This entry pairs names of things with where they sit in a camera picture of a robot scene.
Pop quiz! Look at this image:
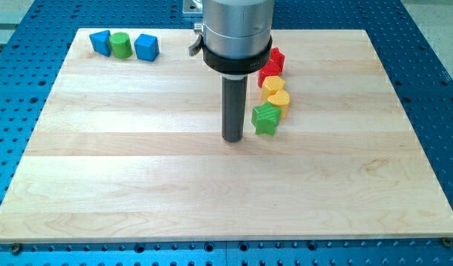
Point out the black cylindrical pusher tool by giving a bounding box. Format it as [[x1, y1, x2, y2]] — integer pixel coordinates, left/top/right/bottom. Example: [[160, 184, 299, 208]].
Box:
[[221, 75, 248, 143]]

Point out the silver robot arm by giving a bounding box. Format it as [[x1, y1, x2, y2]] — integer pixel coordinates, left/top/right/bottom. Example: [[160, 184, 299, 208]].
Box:
[[188, 0, 275, 143]]

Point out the green star block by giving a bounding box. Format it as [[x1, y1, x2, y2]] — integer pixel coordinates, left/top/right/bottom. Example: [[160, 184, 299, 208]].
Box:
[[251, 102, 282, 136]]

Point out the red star block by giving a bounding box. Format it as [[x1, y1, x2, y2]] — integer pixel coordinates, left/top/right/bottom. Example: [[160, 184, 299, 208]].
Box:
[[270, 47, 285, 72]]

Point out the yellow hexagon block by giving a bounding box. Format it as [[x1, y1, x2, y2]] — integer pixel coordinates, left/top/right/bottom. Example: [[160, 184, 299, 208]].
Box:
[[261, 75, 285, 101]]

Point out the red heart block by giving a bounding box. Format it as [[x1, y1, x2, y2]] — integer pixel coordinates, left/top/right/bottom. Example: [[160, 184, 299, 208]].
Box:
[[257, 60, 281, 88]]

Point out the yellow heart block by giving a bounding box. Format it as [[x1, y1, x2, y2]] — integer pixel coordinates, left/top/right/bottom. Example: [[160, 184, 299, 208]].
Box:
[[267, 89, 290, 119]]

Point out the blue cube block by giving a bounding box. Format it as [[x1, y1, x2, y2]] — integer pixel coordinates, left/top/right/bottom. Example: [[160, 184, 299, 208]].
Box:
[[134, 34, 160, 62]]

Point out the green cylinder block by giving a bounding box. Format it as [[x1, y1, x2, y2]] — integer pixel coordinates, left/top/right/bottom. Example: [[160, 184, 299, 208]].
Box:
[[109, 32, 133, 59]]

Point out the light wooden board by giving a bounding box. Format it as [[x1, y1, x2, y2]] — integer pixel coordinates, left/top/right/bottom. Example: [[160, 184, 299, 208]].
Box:
[[0, 28, 453, 243]]

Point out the blue triangular block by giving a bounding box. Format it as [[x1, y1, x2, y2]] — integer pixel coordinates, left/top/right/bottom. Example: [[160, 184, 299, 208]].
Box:
[[89, 30, 111, 57]]

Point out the blue perforated metal base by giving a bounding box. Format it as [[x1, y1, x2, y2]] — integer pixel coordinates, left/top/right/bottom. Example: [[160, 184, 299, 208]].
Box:
[[0, 1, 453, 265]]

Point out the silver mounting bracket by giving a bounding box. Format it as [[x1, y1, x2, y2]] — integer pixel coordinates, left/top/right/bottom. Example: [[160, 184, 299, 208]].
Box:
[[182, 0, 202, 17]]

